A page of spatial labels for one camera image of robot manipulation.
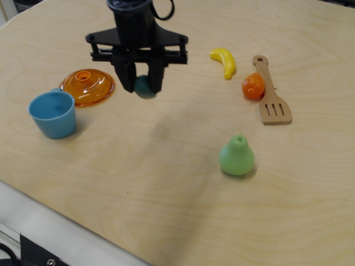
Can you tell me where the orange toy fruit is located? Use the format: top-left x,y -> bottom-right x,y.
242,73 -> 265,99

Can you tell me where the dark green toy cucumber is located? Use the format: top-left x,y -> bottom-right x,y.
134,75 -> 155,99

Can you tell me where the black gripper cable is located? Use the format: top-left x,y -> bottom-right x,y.
149,0 -> 175,21

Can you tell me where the blue plastic cup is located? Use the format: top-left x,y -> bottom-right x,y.
28,88 -> 77,139

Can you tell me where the green toy pear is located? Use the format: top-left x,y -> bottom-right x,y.
219,135 -> 255,176

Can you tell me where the black corner bracket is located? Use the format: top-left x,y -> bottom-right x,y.
20,234 -> 69,266

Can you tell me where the yellow toy banana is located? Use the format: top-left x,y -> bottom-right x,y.
209,48 -> 236,79

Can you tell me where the wooden slotted spatula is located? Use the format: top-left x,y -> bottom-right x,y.
252,55 -> 292,125

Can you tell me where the orange transparent pot lid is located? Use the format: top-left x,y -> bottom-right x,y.
58,69 -> 115,108

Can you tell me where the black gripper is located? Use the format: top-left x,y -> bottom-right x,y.
86,1 -> 188,93

